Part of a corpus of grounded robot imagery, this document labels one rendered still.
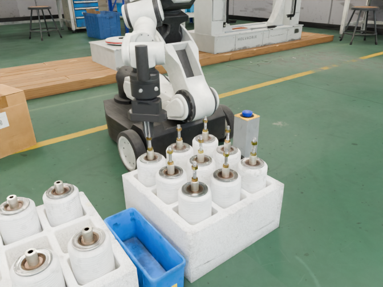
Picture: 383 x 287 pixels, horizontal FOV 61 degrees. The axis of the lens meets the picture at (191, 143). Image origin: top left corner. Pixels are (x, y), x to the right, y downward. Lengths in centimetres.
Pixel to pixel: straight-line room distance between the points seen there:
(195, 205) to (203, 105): 58
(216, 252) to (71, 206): 44
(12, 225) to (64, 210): 13
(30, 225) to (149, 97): 47
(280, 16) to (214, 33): 119
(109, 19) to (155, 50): 455
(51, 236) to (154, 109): 45
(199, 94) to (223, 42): 235
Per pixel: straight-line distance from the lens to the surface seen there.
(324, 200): 140
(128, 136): 141
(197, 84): 140
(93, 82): 288
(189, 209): 92
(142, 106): 100
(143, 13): 117
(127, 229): 114
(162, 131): 145
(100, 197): 139
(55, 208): 98
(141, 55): 91
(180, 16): 147
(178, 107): 137
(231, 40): 378
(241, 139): 128
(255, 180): 105
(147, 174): 108
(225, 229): 99
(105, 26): 547
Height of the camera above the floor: 78
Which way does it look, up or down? 26 degrees down
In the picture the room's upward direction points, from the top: 1 degrees counter-clockwise
